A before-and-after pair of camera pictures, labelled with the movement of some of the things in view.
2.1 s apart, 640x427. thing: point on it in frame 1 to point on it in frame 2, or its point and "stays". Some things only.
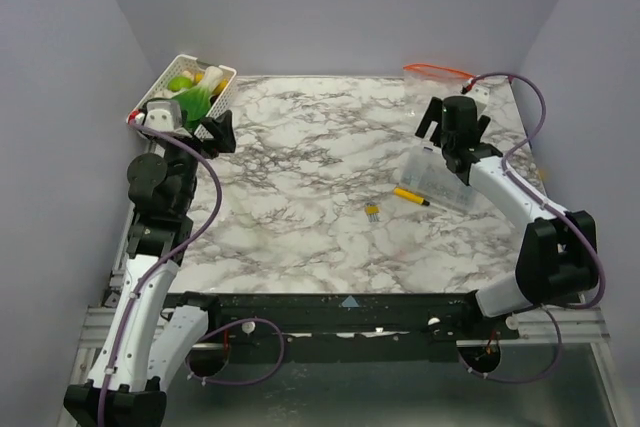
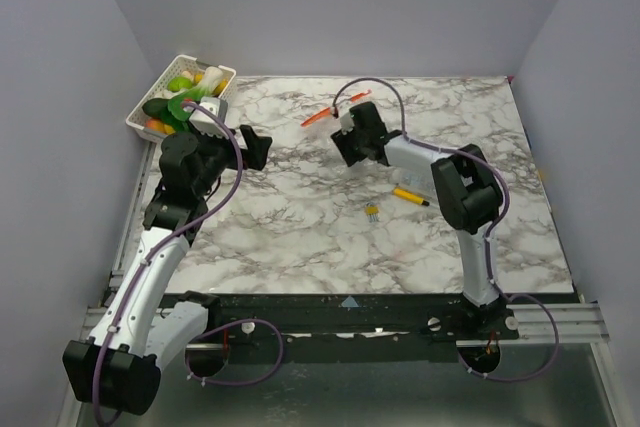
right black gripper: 428,120 to 351,136
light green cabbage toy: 179,83 stays
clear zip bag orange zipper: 424,81 to 328,111
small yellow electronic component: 373,211 stays
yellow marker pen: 411,196 stays
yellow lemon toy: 219,89 stays
